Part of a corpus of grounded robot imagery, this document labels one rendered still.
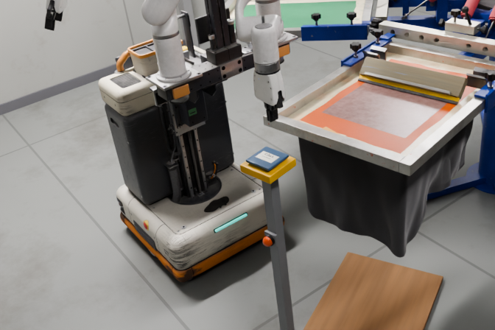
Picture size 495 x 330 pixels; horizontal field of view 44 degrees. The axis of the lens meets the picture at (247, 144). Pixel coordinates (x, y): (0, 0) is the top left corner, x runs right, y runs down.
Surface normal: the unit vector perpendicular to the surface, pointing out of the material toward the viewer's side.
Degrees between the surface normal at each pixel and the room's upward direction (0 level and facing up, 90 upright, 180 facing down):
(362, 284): 0
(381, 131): 0
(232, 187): 0
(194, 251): 90
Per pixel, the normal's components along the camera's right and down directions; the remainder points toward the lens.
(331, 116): -0.11, -0.85
